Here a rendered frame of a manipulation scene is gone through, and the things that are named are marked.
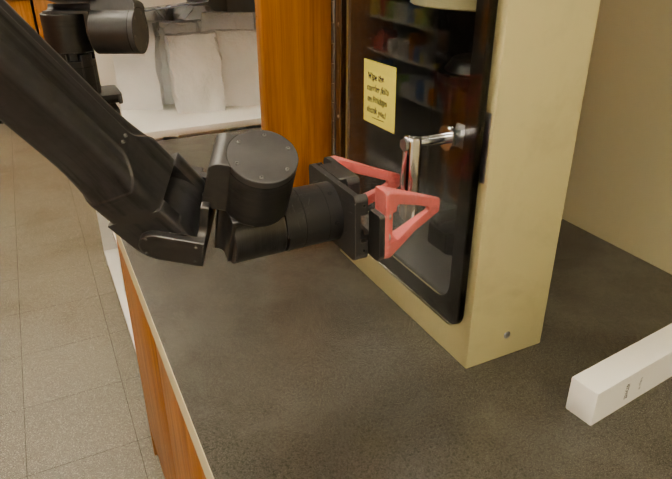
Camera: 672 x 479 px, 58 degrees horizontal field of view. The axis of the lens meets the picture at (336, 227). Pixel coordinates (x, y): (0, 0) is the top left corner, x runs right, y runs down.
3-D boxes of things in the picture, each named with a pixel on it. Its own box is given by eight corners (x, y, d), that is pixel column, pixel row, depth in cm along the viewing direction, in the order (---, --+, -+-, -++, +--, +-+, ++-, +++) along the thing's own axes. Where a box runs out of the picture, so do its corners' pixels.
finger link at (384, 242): (413, 156, 62) (330, 172, 59) (454, 179, 56) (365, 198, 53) (410, 216, 65) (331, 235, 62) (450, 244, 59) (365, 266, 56)
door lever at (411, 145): (449, 216, 64) (435, 207, 66) (457, 128, 60) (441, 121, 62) (405, 225, 62) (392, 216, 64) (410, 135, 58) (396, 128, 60)
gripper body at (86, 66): (124, 107, 83) (115, 51, 79) (42, 117, 78) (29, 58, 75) (117, 97, 88) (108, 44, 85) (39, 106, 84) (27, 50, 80)
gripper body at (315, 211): (324, 159, 62) (256, 171, 59) (373, 193, 54) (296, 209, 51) (326, 217, 65) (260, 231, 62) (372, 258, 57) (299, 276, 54)
